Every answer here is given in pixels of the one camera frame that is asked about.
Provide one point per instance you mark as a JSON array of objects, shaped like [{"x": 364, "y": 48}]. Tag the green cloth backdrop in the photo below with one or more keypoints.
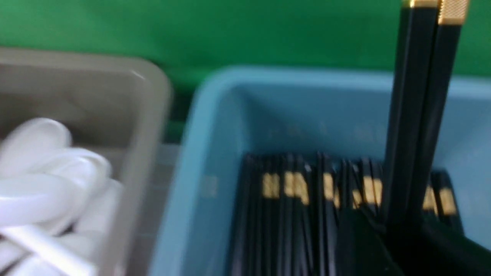
[{"x": 189, "y": 39}]

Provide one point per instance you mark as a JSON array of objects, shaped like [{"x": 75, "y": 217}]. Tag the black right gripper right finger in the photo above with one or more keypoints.
[{"x": 429, "y": 248}]

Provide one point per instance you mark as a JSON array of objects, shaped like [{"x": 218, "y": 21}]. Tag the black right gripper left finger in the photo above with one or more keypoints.
[{"x": 360, "y": 249}]

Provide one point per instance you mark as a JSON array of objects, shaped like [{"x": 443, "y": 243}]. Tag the bundle of black chopsticks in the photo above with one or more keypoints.
[{"x": 287, "y": 212}]

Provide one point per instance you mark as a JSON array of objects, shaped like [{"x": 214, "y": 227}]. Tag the blue chopstick bin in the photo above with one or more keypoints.
[{"x": 269, "y": 110}]

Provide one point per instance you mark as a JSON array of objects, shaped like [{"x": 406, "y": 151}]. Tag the olive spoon bin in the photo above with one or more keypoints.
[{"x": 116, "y": 106}]

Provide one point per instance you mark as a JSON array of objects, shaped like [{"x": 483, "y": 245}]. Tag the pile of white spoons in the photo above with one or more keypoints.
[{"x": 58, "y": 202}]

